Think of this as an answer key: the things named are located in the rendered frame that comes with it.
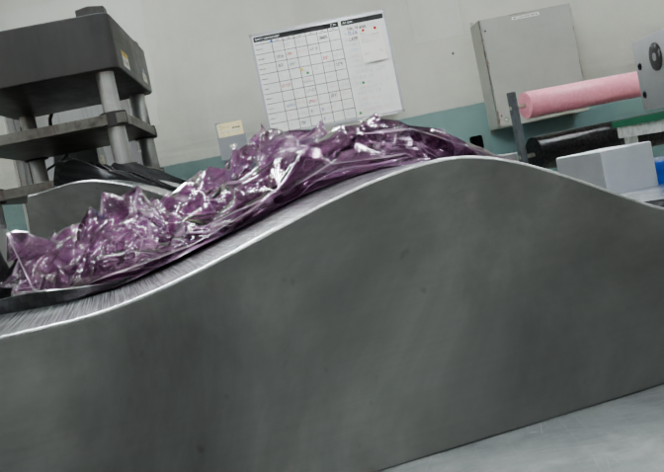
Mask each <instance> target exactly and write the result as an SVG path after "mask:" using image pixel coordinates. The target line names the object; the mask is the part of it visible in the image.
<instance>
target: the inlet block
mask: <svg viewBox="0 0 664 472"><path fill-rule="evenodd" d="M556 165H557V170H558V173H560V174H563V175H566V176H569V177H572V178H575V179H578V180H581V181H584V182H587V183H589V184H592V185H595V186H598V187H601V188H603V189H606V190H609V191H612V192H615V193H618V194H623V193H628V192H632V191H636V190H641V189H645V188H649V187H654V186H658V185H660V184H664V156H658V157H654V158H653V152H652V147H651V142H650V141H644V142H638V143H632V144H626V145H619V146H613V147H607V148H601V149H596V150H591V151H587V152H582V153H577V154H573V155H568V156H563V157H558V158H556Z"/></svg>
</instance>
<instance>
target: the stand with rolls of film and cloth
mask: <svg viewBox="0 0 664 472"><path fill-rule="evenodd" d="M638 97H641V92H640V87H639V81H638V76H637V71H634V72H629V73H624V74H619V75H613V76H608V77H603V78H597V79H592V80H586V81H581V82H576V83H570V84H565V85H560V86H554V87H549V88H543V89H538V90H533V91H528V92H523V93H521V95H520V97H519V101H518V102H517V97H516V92H510V93H507V99H508V105H509V110H510V115H511V120H512V126H513V130H514V135H515V140H516V146H517V151H518V156H519V161H520V162H523V163H527V164H531V165H535V166H539V167H542V168H545V169H553V168H557V165H556V158H558V157H563V156H568V155H573V154H577V153H582V152H587V151H591V150H596V149H601V148H607V147H613V146H619V145H625V142H624V138H619V136H618V130H617V129H616V128H612V122H614V121H619V120H624V119H628V118H622V119H617V120H613V121H608V122H603V123H598V124H593V125H588V126H583V127H578V128H573V129H568V130H563V131H559V132H554V133H550V134H545V135H540V136H535V137H531V138H529V139H528V141H527V143H525V138H524V134H523V129H522V123H521V118H520V113H521V115H522V116H523V118H537V117H542V116H547V115H552V114H557V113H562V112H567V111H572V110H577V109H583V108H588V107H593V106H598V105H602V104H607V103H612V102H617V101H622V100H627V99H633V98H638ZM519 111H520V113H519ZM662 112H664V111H661V112H656V113H651V114H646V115H641V116H636V117H631V118H637V117H642V116H647V115H652V114H657V113H662ZM637 137H638V142H644V141H650V142H651V147H653V146H658V145H663V144H664V131H661V132H655V133H649V134H642V135H638V136H637Z"/></svg>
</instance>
